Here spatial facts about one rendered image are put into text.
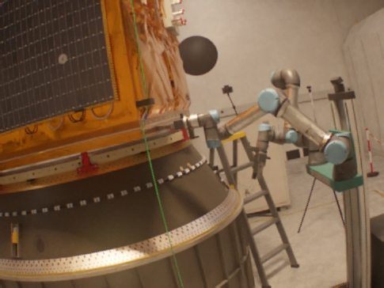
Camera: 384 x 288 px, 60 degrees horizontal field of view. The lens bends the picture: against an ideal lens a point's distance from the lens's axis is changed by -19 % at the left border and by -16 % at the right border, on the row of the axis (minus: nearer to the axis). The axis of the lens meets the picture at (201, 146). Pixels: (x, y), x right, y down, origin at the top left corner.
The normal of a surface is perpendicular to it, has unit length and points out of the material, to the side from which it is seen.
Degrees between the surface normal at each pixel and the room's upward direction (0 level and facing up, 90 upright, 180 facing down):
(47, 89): 90
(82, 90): 90
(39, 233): 62
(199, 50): 90
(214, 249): 90
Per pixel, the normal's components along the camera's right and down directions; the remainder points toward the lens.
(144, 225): 0.39, -0.48
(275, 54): -0.07, 0.11
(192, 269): 0.66, -0.07
